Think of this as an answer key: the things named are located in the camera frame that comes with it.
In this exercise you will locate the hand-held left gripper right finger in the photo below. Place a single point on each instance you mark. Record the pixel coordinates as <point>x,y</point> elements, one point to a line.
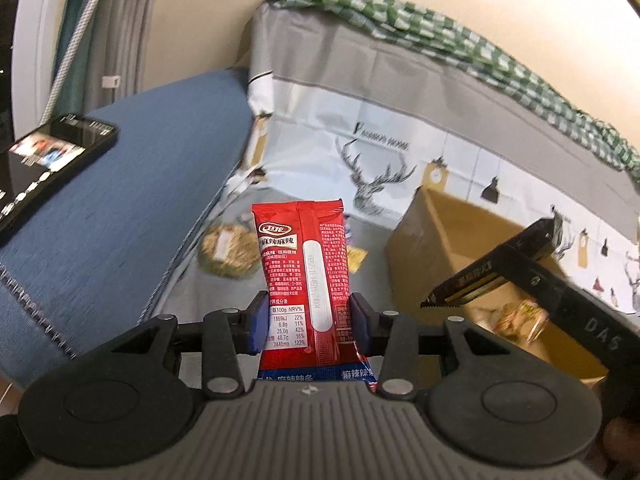
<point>360,320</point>

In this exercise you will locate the red snack packet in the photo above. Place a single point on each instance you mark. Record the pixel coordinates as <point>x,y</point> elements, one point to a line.
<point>300,260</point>

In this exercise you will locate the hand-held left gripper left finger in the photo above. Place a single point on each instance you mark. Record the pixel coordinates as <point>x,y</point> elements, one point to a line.
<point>258,320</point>

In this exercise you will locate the black snack bar packet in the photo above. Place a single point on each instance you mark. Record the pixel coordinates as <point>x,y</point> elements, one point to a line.
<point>470,285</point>

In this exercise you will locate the green checked cloth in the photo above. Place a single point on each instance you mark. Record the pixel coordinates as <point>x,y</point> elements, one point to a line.
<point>400,15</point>

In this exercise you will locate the black smartphone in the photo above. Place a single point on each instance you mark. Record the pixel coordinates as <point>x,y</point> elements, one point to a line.
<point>50,160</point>

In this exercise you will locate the clear packet of grains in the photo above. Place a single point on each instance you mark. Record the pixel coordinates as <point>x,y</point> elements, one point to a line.
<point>227,252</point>

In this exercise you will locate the grey curtain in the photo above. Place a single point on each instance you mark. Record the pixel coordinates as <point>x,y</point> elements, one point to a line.
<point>130,20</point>

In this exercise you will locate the grey deer printed sheet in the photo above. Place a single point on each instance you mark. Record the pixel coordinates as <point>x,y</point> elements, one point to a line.
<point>400,85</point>

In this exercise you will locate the brown cardboard box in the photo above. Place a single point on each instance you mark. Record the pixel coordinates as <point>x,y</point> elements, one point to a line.
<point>450,230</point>

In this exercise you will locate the teal curtain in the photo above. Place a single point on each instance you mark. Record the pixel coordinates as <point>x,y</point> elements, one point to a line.
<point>75,25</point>

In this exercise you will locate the plain yellow snack packet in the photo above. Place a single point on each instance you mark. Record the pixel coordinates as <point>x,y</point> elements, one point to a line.
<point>356,259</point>

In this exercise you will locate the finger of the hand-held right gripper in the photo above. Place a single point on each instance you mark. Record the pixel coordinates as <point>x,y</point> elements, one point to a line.
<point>535,275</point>

